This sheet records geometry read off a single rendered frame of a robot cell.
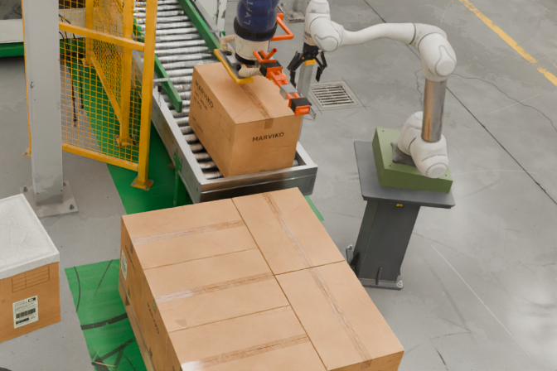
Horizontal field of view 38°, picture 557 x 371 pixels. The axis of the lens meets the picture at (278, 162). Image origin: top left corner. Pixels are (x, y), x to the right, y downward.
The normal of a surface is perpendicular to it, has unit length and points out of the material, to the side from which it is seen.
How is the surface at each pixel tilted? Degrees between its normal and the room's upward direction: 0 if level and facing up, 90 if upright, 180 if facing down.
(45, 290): 90
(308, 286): 0
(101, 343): 0
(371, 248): 90
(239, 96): 0
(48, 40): 90
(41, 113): 90
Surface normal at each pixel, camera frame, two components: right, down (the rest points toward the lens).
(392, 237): 0.02, 0.60
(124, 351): 0.15, -0.79
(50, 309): 0.55, 0.56
